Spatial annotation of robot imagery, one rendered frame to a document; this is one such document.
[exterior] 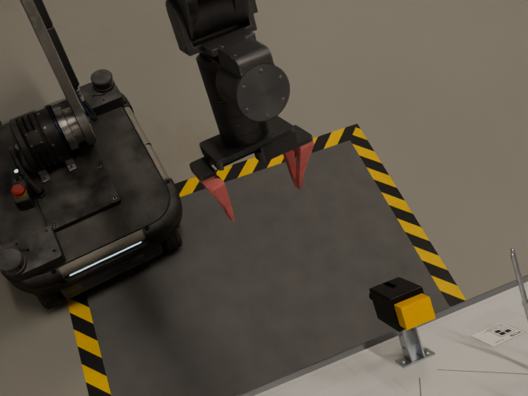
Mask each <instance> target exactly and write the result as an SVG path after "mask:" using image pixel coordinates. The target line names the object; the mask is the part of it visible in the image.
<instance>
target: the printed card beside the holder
mask: <svg viewBox="0 0 528 396"><path fill-rule="evenodd" d="M524 333H526V332H524V331H523V330H520V329H518V328H515V327H512V326H511V325H508V324H505V323H503V322H498V323H496V324H494V325H491V326H489V327H488V328H484V329H483V330H481V331H479V332H476V333H474V334H471V335H469V336H470V337H472V338H474V339H477V340H479V341H481V342H483V343H485V344H487V345H489V346H491V347H496V346H498V345H500V344H502V343H505V342H507V341H508V340H510V339H514V338H515V337H517V336H520V335H522V334H524Z"/></svg>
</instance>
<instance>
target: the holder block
mask: <svg viewBox="0 0 528 396"><path fill-rule="evenodd" d="M369 291H370V293H369V298H370V299H371V300H372V301H373V304H374V307H375V310H376V315H377V317H378V319H380V320H381V321H382V322H384V323H386V324H387V325H389V326H391V327H392V328H393V329H395V330H397V333H398V337H399V340H400V343H401V348H402V350H403V354H404V357H401V358H399V359H397V360H395V361H396V362H397V363H398V364H399V365H400V366H401V367H403V368H406V367H408V366H410V365H413V364H415V363H417V362H419V361H422V360H424V359H426V358H429V357H431V356H434V355H435V353H434V352H433V351H431V350H429V349H427V348H426V347H424V348H423V346H422V343H421V340H420V336H419V332H418V330H417V327H414V328H411V329H409V330H406V329H405V328H403V327H402V326H400V324H399V321H398V317H397V314H396V311H395V308H394V304H396V303H399V302H401V301H404V300H406V299H409V298H412V297H413V296H416V295H419V294H421V293H422V294H424V290H423V288H422V286H419V285H418V284H414V283H413V282H411V281H408V280H406V279H403V278H401V277H397V278H394V279H393V280H389V281H387V282H384V283H382V284H379V285H376V286H375V287H372V288H370V289H369Z"/></svg>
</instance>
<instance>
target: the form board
mask: <svg viewBox="0 0 528 396"><path fill-rule="evenodd" d="M498 322H503V323H505V324H507V325H511V326H512V327H515V328H518V329H520V330H523V331H524V332H526V333H524V334H522V335H519V336H517V337H515V338H514V339H510V340H508V341H507V342H505V343H502V344H500V345H498V346H495V347H491V346H489V345H487V344H485V343H483V342H481V341H479V340H477V339H474V338H472V337H470V336H469V335H471V334H474V333H476V332H479V331H481V330H483V329H484V328H488V327H489V326H491V325H495V324H496V323H498ZM417 330H418V332H419V336H420V340H421V343H422V346H423V348H424V347H426V348H427V349H429V350H431V351H433V352H434V353H435V355H434V356H431V357H429V358H426V359H424V360H422V361H419V362H417V363H415V364H413V365H410V366H408V367H406V368H403V367H401V366H400V365H399V364H398V363H397V362H396V361H395V360H397V359H399V358H402V357H404V354H403V350H402V345H401V343H400V340H399V337H398V336H396V337H394V338H392V339H389V340H387V341H384V342H382V343H379V344H377V345H375V346H371V347H369V348H368V349H365V350H362V351H360V352H358V353H356V354H353V355H350V356H349V357H345V358H344V359H341V360H339V361H336V362H334V363H331V364H330V365H326V366H325V367H322V368H319V369H317V370H315V371H312V372H309V373H307V374H306V375H303V376H300V377H298V378H296V379H293V380H290V381H288V382H287V383H283V384H281V385H279V386H277V387H274V388H271V389H269V390H266V391H264V392H262V393H260V394H257V395H255V396H528V322H527V319H526V313H525V310H524V307H523V305H522V297H521V294H520V290H519V286H516V287H514V288H511V289H508V290H507V291H503V292H501V293H499V294H497V295H494V296H492V297H489V298H488V299H484V300H482V301H480V302H477V303H475V304H473V305H470V306H468V307H465V308H463V309H461V310H458V311H456V312H454V313H451V314H449V315H446V316H444V317H441V318H439V319H437V320H435V321H432V322H430V323H427V324H425V325H422V326H420V327H418V328H417Z"/></svg>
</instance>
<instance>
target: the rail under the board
mask: <svg viewBox="0 0 528 396"><path fill-rule="evenodd" d="M522 281H523V283H526V282H527V281H528V275H526V276H524V277H522ZM516 286H518V282H517V280H514V281H512V282H509V283H507V284H504V285H502V286H500V287H498V288H494V289H493V290H490V291H487V292H485V293H483V294H481V295H477V296H475V297H474V298H471V299H468V300H466V301H464V302H461V303H458V304H456V305H454V306H451V307H449V308H447V309H444V310H442V311H439V312H437V313H435V314H434V315H435V319H433V320H431V321H428V322H426V323H423V324H421V325H418V326H417V328H418V327H420V326H422V325H425V324H427V323H430V322H432V321H435V320H437V319H439V318H441V317H444V316H446V315H449V314H451V313H454V312H456V311H458V310H461V309H463V308H465V307H468V306H470V305H473V304H475V303H478V302H480V301H482V300H484V299H488V298H489V297H492V296H494V295H497V294H499V293H501V292H505V291H507V290H508V289H511V288H514V287H516ZM396 336H398V333H397V330H394V331H392V332H388V333H387V334H384V335H381V336H379V337H377V338H375V339H371V340H369V341H368V342H365V343H362V344H360V345H357V346H355V347H352V348H350V349H348V350H345V351H343V352H341V353H338V354H336V355H333V356H331V357H328V358H325V359H324V360H322V361H319V362H316V363H314V364H312V365H309V366H306V367H305V368H301V369H300V370H297V371H295V372H292V373H290V374H287V375H286V376H282V377H281V378H278V379H275V380H273V381H271V382H268V383H265V384H263V385H261V386H259V387H256V388H254V389H251V390H249V391H246V392H244V393H242V394H239V395H237V396H255V395H257V394H260V393H262V392H264V391H267V390H269V389H271V388H274V387H277V386H279V385H281V384H283V383H287V382H288V381H290V380H293V379H296V378H298V377H300V376H303V375H306V374H307V373H309V372H312V371H315V370H317V369H320V368H322V367H325V366H326V365H330V364H331V363H334V362H336V361H339V360H341V359H344V358H346V357H349V356H350V355H353V354H356V353H358V352H360V351H362V350H365V349H368V348H369V347H373V346H375V345H377V344H379V343H382V342H384V341H387V340H389V339H392V338H394V337H396Z"/></svg>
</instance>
